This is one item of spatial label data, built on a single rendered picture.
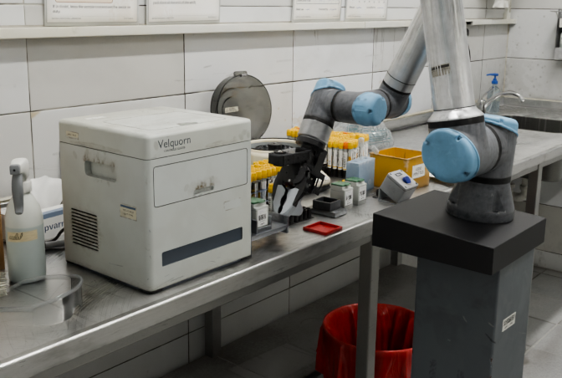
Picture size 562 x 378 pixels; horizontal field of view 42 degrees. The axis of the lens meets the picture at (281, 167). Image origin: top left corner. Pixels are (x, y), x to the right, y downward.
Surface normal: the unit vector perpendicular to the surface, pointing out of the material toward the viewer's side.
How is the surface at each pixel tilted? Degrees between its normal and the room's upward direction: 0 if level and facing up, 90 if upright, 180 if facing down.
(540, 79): 90
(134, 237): 90
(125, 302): 0
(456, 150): 98
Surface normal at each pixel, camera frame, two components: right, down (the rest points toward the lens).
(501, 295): 0.77, 0.15
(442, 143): -0.63, 0.29
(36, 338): 0.01, -0.98
